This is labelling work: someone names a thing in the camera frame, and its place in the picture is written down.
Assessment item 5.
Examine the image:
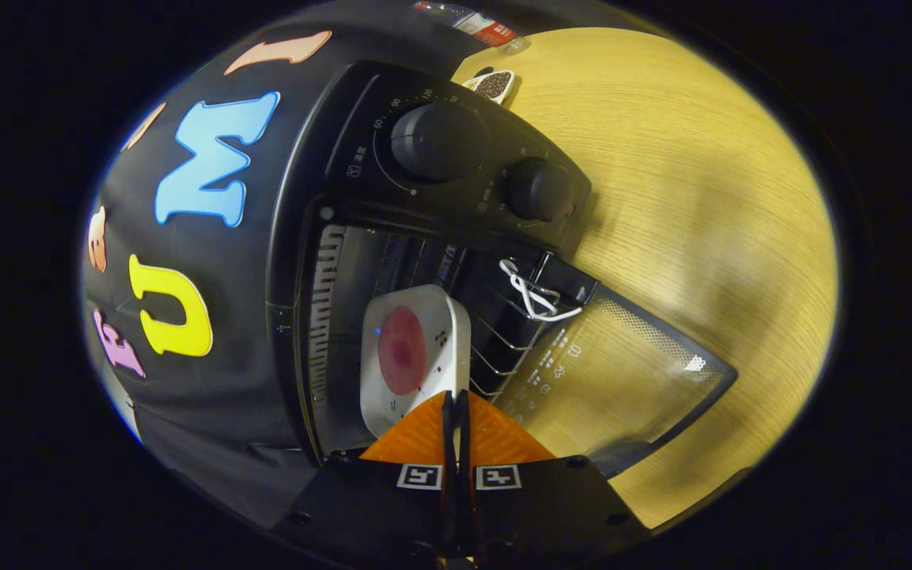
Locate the white square plate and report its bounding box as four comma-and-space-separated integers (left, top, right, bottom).
359, 283, 473, 439

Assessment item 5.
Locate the white string tie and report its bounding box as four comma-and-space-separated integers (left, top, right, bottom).
498, 258, 583, 322

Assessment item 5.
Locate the white divided snack dish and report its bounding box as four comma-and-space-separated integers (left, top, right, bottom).
460, 69, 516, 105

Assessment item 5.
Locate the metal oven rack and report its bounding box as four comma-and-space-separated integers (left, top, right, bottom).
468, 261, 564, 401

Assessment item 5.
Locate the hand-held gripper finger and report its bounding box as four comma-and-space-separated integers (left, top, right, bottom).
456, 389, 651, 559
274, 389, 457, 559

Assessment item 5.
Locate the clear bottle with red label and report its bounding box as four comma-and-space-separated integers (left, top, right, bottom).
412, 0, 532, 55

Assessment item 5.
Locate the pink round food slice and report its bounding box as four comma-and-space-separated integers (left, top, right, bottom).
378, 306, 428, 397

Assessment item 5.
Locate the black toaster oven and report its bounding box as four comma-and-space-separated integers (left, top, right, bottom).
266, 62, 738, 480

